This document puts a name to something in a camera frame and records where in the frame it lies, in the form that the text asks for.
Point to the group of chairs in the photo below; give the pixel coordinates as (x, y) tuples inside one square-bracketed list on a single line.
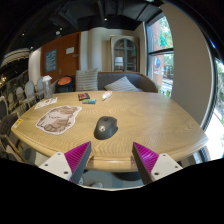
[(29, 89)]

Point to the slanted striped cushion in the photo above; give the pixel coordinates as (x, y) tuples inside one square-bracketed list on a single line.
[(121, 85)]

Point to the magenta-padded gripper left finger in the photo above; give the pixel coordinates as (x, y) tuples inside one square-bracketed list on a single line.
[(77, 158)]

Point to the arched glass-door cabinet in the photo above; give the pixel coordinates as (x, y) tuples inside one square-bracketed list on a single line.
[(124, 54)]

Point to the brown wooden door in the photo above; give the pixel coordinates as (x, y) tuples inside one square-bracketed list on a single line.
[(68, 65)]

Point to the black-framed window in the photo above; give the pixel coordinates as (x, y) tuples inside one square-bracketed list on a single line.
[(160, 56)]

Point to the white sign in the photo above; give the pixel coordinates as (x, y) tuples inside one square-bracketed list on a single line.
[(70, 50)]

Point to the black and orange backpack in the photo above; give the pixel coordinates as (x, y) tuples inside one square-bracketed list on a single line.
[(64, 84)]

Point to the blue poster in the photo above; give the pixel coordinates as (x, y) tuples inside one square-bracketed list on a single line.
[(51, 61)]

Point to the yellow sticker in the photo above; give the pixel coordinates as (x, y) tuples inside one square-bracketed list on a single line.
[(18, 123)]

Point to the upright striped cushion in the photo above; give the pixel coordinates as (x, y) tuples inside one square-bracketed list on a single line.
[(86, 80)]

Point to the black computer mouse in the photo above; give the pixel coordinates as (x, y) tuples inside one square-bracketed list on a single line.
[(105, 128)]

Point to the small green pack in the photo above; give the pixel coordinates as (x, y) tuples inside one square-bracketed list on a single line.
[(89, 101)]

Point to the clear bottle with white cap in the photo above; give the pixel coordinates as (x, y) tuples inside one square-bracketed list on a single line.
[(47, 88)]

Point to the grey sofa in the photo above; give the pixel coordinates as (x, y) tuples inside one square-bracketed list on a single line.
[(146, 83)]

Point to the white tube with orange print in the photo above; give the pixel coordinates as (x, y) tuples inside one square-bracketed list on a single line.
[(106, 95)]

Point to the cat-shaped mouse pad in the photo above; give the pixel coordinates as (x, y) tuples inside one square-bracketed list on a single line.
[(57, 120)]

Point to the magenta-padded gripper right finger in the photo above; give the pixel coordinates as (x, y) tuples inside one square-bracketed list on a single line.
[(146, 160)]

